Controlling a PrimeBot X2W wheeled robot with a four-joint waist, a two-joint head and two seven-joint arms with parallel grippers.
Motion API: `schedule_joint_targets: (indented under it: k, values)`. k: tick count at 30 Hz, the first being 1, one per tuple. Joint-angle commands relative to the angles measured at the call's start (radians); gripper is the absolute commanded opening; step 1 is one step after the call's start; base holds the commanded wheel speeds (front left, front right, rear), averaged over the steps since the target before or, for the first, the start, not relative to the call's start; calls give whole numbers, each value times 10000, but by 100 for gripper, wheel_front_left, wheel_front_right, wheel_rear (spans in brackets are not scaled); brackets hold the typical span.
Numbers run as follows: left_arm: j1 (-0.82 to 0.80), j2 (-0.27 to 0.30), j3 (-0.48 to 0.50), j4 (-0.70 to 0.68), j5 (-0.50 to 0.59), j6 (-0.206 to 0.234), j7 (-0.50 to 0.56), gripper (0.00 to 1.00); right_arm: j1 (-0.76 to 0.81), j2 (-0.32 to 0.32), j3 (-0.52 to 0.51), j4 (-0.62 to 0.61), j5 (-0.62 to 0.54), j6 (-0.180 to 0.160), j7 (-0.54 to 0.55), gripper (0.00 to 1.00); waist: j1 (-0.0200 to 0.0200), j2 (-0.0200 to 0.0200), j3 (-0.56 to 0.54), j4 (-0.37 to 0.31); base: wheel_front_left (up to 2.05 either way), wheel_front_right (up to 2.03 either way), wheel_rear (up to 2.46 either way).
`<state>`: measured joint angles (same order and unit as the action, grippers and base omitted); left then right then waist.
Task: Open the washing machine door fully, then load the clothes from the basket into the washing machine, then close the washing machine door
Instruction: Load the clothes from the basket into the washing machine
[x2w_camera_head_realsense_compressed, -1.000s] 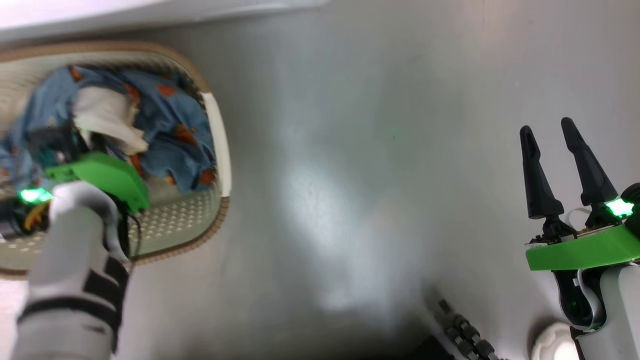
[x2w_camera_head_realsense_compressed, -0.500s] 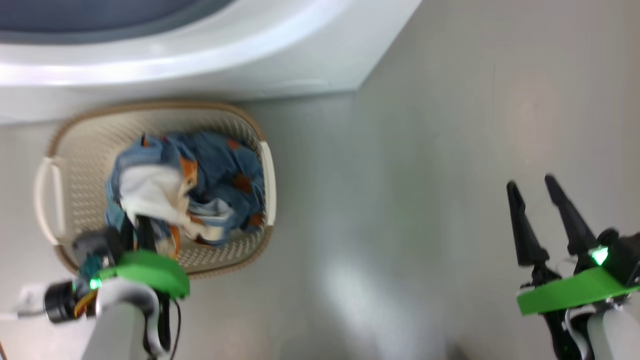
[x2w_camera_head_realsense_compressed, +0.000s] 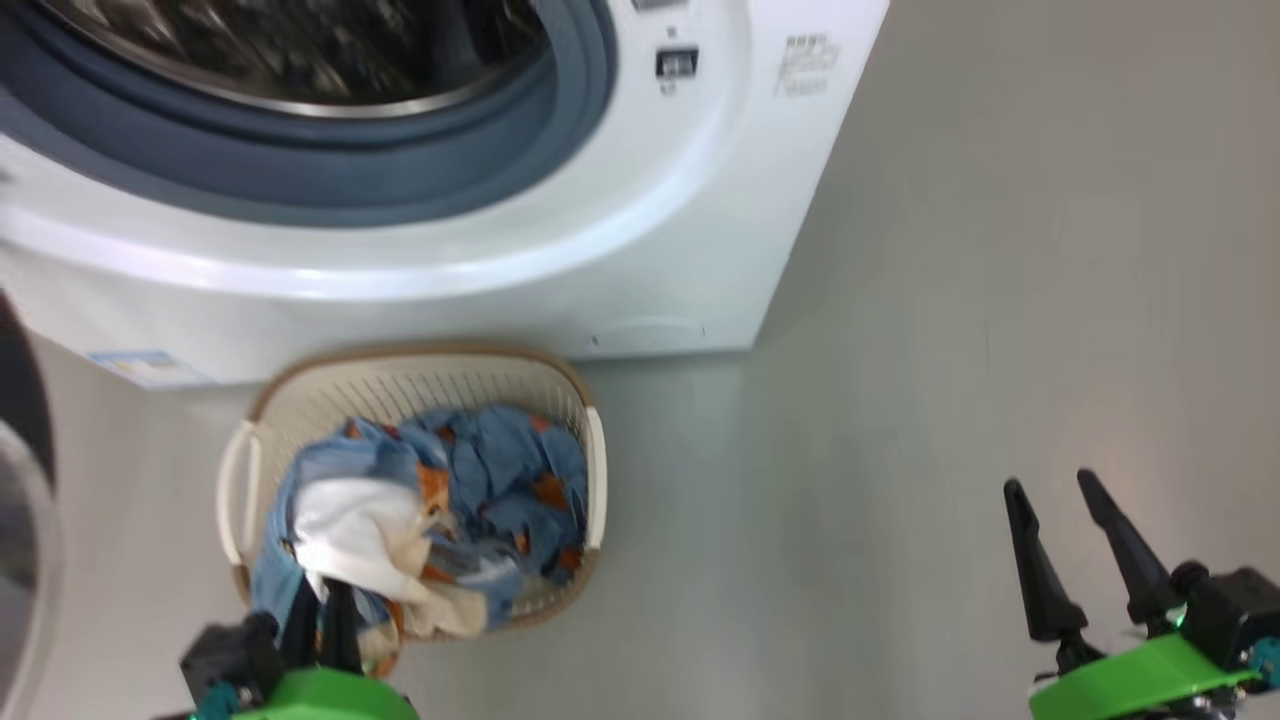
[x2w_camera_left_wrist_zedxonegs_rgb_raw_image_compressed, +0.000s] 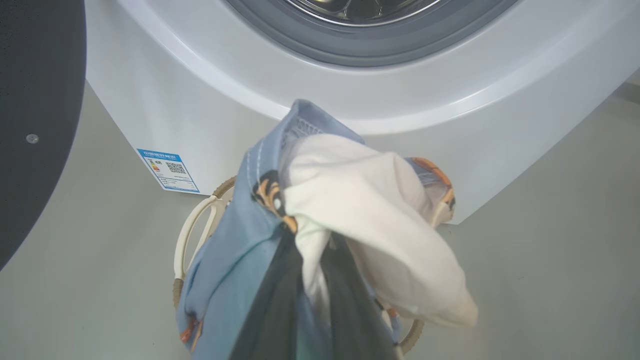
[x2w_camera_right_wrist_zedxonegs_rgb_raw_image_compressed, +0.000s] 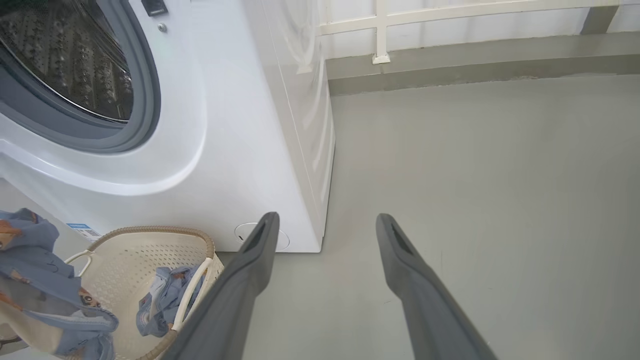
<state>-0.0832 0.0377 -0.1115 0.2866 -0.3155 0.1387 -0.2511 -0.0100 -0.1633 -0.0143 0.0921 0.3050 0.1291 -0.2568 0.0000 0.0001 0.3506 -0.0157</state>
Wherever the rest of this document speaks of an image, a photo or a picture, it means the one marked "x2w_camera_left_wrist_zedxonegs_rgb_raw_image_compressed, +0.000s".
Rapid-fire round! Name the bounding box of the black glass washing machine door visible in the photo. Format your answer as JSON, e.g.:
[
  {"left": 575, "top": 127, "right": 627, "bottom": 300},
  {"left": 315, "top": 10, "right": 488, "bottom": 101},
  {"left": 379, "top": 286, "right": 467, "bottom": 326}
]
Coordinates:
[{"left": 0, "top": 0, "right": 87, "bottom": 272}]

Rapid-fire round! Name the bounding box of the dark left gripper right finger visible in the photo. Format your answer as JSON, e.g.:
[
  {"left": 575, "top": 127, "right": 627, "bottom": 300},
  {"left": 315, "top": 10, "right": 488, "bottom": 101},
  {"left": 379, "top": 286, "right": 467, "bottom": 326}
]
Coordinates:
[{"left": 320, "top": 234, "right": 397, "bottom": 360}]

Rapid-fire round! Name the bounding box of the blue cartoon print garment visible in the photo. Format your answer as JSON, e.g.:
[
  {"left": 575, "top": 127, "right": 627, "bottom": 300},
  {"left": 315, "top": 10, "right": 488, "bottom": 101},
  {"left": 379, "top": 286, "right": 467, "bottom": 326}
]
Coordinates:
[{"left": 176, "top": 99, "right": 479, "bottom": 360}]

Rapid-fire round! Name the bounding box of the white front-load washing machine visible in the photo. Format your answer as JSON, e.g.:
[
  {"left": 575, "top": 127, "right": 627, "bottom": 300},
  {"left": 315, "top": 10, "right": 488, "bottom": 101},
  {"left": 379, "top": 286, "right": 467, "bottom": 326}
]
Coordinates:
[{"left": 85, "top": 0, "right": 640, "bottom": 225}]

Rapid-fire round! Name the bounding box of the blue energy label sticker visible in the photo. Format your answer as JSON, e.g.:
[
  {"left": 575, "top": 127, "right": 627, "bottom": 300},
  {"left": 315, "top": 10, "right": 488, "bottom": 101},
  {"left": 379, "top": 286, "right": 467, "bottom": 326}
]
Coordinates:
[{"left": 137, "top": 148, "right": 200, "bottom": 194}]

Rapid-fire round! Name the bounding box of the cream perforated laundry basket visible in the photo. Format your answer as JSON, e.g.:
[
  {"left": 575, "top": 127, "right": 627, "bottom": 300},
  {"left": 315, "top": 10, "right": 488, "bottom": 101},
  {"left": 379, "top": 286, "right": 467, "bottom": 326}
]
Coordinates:
[{"left": 173, "top": 175, "right": 426, "bottom": 360}]

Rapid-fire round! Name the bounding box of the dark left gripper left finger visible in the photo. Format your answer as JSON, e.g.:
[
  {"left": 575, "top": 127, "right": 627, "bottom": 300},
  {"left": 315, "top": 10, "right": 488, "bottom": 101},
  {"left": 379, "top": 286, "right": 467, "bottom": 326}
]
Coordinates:
[{"left": 228, "top": 232, "right": 304, "bottom": 360}]

